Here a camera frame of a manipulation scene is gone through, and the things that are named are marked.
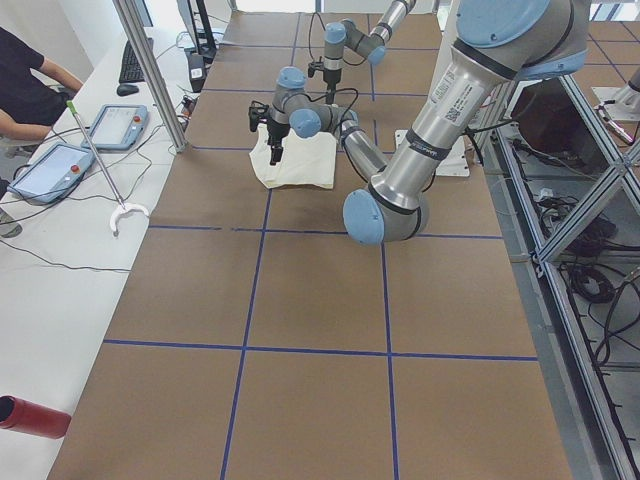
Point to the blue teach pendant near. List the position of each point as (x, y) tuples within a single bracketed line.
[(53, 175)]

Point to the blue teach pendant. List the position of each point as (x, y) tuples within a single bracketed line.
[(53, 175), (117, 127)]

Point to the blue teach pendant far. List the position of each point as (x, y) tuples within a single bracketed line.
[(117, 127)]

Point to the person in black shirt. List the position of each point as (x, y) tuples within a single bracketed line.
[(34, 91)]

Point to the grey aluminium frame post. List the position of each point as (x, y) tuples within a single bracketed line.
[(134, 30)]

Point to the aluminium frame rack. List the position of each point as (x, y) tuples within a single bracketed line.
[(563, 166)]

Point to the black computer mouse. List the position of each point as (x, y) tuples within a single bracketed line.
[(125, 89)]

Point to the white reacher grabber stick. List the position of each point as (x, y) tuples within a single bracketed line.
[(124, 208)]

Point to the red metal bottle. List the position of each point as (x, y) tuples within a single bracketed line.
[(23, 416)]

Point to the black keyboard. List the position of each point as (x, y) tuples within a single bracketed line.
[(131, 70)]

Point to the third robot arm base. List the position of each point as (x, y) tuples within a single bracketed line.
[(619, 105)]

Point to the cream long-sleeve cat shirt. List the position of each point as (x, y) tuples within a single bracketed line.
[(308, 161)]

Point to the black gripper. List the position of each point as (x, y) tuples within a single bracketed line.
[(330, 80), (275, 130)]

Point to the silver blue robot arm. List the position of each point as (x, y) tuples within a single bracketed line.
[(344, 34), (496, 42)]

